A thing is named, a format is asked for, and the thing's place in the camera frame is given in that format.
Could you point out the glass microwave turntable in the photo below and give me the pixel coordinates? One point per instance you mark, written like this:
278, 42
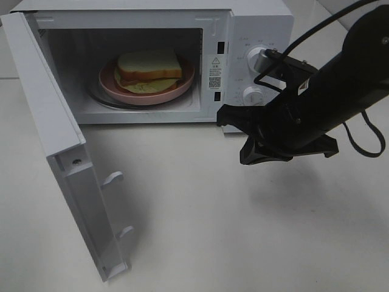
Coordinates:
188, 101

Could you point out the white microwave door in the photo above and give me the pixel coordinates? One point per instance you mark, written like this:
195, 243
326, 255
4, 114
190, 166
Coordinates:
64, 144

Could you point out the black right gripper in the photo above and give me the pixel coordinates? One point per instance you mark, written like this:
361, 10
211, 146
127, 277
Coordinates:
282, 132

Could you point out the white microwave knob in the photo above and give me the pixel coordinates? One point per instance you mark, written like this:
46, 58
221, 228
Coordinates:
253, 96
257, 59

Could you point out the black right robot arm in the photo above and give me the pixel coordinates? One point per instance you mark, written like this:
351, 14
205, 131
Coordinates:
356, 78

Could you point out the white neighbouring table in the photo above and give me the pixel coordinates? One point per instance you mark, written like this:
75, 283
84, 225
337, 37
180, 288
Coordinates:
319, 48

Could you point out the white microwave oven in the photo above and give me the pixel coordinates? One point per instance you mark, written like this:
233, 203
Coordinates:
96, 62

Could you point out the sandwich with lettuce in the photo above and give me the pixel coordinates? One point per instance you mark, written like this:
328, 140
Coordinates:
147, 65

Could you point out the pink plate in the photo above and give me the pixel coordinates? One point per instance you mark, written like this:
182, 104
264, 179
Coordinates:
147, 93

